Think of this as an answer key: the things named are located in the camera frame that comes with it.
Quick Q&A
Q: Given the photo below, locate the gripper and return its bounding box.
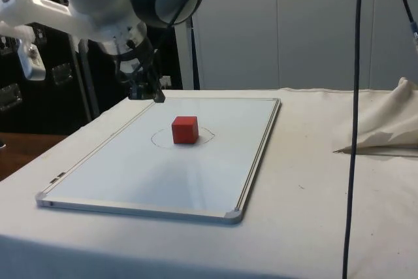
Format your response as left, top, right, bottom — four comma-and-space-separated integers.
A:
114, 48, 166, 104

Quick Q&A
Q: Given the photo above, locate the red cube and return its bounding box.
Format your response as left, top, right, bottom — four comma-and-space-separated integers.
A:
171, 116, 200, 145

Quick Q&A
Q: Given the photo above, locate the flat whiteboard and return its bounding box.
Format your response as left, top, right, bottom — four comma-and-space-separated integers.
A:
35, 97, 282, 226

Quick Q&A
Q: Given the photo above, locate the black cabinet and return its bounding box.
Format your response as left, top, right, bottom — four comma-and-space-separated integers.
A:
0, 0, 184, 136

